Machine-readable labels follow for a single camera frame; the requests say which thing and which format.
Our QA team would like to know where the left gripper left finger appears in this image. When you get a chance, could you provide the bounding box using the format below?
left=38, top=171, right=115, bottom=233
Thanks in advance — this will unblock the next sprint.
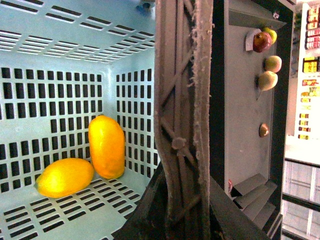
left=112, top=163, right=169, bottom=240

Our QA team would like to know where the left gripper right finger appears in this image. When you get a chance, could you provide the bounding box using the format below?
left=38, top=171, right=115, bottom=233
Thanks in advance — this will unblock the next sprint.
left=209, top=177, right=269, bottom=240

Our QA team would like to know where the yellow mango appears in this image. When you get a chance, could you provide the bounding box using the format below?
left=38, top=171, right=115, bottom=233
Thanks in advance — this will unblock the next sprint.
left=88, top=115, right=125, bottom=179

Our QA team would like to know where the yellow lemon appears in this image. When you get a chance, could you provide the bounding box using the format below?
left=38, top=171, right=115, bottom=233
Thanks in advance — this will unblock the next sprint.
left=35, top=158, right=95, bottom=198

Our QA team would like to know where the light blue plastic basket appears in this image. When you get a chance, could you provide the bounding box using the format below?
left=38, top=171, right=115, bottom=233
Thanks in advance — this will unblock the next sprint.
left=0, top=0, right=160, bottom=240

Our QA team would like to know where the brown basket handle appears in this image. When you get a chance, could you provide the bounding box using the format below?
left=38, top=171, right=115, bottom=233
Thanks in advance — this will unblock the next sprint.
left=154, top=0, right=214, bottom=240

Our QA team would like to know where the dark wooden display stand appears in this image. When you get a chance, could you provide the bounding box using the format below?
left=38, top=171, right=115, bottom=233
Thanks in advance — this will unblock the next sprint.
left=209, top=0, right=293, bottom=240

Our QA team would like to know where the brown chestnut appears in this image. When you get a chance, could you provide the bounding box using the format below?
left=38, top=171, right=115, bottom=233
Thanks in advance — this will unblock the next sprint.
left=258, top=123, right=270, bottom=138

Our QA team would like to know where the goods shelf with packages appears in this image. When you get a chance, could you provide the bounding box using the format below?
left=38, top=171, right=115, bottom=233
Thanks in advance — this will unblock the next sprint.
left=293, top=2, right=320, bottom=141

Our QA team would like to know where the green red pear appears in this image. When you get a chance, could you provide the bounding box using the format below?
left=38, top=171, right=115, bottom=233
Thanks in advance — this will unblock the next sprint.
left=264, top=55, right=282, bottom=73
left=258, top=70, right=278, bottom=91

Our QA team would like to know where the red pomegranate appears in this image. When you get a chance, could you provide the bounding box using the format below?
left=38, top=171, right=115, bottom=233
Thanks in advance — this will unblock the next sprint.
left=253, top=31, right=272, bottom=53

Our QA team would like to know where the green apple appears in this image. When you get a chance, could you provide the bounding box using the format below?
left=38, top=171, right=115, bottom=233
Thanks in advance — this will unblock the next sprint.
left=262, top=27, right=278, bottom=45

